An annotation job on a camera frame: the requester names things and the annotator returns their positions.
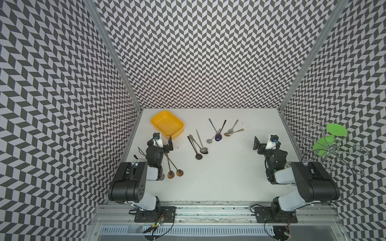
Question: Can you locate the yellow plastic storage box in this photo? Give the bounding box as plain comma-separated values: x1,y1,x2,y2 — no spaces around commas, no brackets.
150,110,185,140

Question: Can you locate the plain silver spoon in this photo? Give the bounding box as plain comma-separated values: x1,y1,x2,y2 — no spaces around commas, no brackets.
196,130,208,154

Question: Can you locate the purple iridescent spoon dark handle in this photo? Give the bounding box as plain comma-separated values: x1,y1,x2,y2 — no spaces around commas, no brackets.
215,120,227,142

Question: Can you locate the ornate silver gold spoon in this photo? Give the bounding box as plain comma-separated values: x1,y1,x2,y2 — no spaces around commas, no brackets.
189,135,209,154

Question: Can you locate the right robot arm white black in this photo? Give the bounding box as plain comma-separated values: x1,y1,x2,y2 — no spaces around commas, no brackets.
253,135,340,220

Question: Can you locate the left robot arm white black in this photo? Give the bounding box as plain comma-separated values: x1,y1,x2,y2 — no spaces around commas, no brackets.
108,133,173,212

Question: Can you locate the bronze spoon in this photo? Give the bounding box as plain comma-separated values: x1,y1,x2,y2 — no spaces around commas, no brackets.
165,154,175,179

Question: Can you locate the black spoon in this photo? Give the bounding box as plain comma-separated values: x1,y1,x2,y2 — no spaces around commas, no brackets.
188,136,203,160

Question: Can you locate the silver patterned spoon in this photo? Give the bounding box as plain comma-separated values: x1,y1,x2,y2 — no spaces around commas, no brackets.
206,129,221,144

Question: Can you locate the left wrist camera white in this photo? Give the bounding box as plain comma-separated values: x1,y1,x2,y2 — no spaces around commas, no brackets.
153,136,163,148

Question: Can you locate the copper spoon long handle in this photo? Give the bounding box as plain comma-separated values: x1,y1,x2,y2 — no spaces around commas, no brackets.
165,154,184,177

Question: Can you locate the silver ornate handle spoon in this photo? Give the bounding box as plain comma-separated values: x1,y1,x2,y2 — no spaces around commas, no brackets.
227,119,239,136

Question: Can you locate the rainbow handle purple spoon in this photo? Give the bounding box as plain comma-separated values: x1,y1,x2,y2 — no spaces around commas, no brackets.
208,118,218,133

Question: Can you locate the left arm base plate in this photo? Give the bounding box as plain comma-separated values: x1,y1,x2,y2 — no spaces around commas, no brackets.
134,206,177,223

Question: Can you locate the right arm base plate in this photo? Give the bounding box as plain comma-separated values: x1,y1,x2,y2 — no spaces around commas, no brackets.
253,206,298,224

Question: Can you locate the aluminium front rail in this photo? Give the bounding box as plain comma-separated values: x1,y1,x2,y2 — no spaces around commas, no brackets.
91,201,343,226

